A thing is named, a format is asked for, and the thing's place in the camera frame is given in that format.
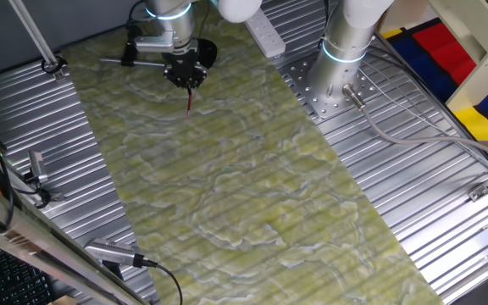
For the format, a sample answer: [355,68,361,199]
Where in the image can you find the small grey camera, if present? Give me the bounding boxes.
[27,150,49,185]

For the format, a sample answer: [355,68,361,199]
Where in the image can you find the red blue yellow cloth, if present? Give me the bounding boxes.
[380,16,488,161]

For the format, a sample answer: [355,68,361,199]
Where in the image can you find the black C-clamp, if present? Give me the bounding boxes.
[98,36,219,71]

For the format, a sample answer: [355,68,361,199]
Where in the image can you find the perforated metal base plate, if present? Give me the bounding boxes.
[284,51,381,122]

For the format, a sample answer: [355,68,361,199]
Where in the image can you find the cream wooden shelf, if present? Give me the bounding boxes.
[378,0,488,113]

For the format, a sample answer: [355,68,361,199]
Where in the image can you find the green marble pattern mat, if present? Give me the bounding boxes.
[59,3,445,305]

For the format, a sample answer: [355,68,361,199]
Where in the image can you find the ribbed silver camera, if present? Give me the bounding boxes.
[83,237,146,269]

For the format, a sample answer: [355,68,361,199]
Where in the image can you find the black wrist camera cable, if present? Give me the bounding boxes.
[125,0,148,43]

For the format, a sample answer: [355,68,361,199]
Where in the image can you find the small metal corner bracket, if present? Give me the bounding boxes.
[467,183,488,202]

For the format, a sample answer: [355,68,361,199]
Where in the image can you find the black keyboard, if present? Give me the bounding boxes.
[0,247,55,305]

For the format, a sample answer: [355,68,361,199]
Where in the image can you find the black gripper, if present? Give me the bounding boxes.
[161,39,209,92]

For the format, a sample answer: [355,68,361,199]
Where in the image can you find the white power strip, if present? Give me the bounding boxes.
[243,7,287,59]

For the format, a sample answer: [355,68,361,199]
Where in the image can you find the aluminium frame beam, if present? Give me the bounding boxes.
[0,173,152,305]

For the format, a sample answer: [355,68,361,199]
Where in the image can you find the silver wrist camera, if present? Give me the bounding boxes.
[132,30,175,54]

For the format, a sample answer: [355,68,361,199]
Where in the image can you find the slanted aluminium frame pole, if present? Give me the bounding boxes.
[8,0,66,81]

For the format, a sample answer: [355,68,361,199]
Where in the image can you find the thick grey robot cable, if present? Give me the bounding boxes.
[341,83,488,167]

